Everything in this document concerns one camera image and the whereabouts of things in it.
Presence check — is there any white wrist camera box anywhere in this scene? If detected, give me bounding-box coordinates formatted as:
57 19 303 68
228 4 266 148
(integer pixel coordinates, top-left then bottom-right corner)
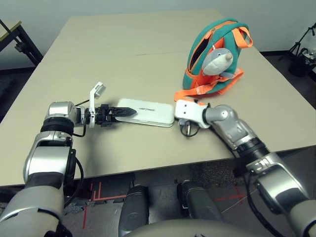
88 81 106 129
173 99 211 129

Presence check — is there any red L-shaped floor tape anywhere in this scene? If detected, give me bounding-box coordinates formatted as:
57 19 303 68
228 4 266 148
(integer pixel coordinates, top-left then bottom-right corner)
82 182 127 229

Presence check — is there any robot right leg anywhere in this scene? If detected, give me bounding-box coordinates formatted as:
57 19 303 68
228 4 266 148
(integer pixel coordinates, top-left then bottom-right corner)
177 181 224 223

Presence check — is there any grey robot torso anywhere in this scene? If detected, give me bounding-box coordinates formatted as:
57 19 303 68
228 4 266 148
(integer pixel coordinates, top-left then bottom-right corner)
118 219 272 237

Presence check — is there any white pencil case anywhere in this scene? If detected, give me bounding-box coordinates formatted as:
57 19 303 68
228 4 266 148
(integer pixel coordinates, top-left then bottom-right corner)
115 98 175 129

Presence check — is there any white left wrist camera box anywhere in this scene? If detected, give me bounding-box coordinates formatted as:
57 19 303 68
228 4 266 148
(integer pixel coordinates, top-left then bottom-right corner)
88 81 106 129

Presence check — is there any red cross floor tape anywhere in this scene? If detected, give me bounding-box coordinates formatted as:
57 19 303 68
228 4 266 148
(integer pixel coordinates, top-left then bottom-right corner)
214 186 247 204

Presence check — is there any teal and orange backpack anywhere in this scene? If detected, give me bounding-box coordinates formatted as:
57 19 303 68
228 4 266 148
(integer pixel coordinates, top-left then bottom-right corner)
174 17 254 103

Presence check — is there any black tripod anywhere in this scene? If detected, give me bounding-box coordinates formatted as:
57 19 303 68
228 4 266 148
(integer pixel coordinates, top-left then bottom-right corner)
278 22 316 61

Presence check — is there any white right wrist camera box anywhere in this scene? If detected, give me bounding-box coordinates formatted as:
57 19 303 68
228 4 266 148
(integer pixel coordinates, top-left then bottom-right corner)
173 99 211 129

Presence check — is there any robot leg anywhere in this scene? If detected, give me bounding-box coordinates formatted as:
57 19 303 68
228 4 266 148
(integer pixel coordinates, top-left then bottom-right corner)
118 185 150 234
177 181 224 223

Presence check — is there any black bag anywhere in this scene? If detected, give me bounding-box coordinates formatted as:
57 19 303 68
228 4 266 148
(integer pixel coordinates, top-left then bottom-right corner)
288 48 316 78

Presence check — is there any grey plush toy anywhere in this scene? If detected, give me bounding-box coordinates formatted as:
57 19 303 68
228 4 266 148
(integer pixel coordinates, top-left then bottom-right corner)
202 47 234 76

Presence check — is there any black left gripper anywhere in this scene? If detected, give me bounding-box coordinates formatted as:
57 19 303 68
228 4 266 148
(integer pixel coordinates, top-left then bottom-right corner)
94 104 137 128

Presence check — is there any robot left leg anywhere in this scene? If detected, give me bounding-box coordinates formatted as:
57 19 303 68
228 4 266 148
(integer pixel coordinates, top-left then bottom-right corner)
118 185 150 234

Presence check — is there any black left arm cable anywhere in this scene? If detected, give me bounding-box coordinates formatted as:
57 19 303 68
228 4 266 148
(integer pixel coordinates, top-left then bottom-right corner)
63 98 91 208

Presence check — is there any black-framed side table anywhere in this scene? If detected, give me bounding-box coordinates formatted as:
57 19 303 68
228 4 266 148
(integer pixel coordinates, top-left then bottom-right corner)
0 18 44 66

